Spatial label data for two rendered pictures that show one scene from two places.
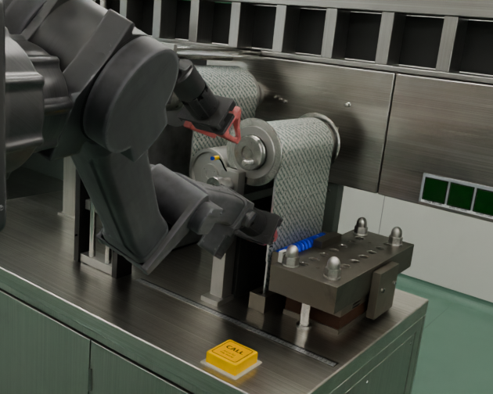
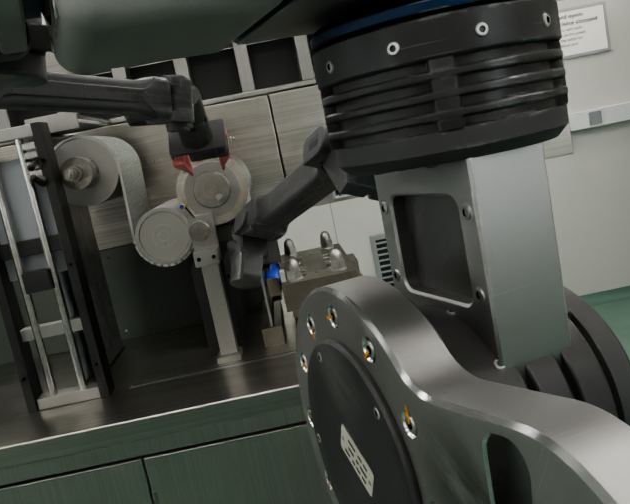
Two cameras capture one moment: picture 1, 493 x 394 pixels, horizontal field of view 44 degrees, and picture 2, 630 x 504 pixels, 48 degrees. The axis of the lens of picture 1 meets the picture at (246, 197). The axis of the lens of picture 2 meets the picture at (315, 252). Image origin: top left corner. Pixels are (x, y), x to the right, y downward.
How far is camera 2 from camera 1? 0.76 m
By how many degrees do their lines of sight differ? 37
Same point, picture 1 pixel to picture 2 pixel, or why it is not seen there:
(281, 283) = (299, 297)
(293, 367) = not seen: hidden behind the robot
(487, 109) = not seen: hidden behind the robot
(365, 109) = (250, 137)
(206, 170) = (158, 233)
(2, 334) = not seen: outside the picture
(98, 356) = (161, 470)
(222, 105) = (215, 128)
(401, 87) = (278, 105)
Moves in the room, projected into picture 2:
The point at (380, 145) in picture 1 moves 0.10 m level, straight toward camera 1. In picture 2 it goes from (278, 164) to (295, 162)
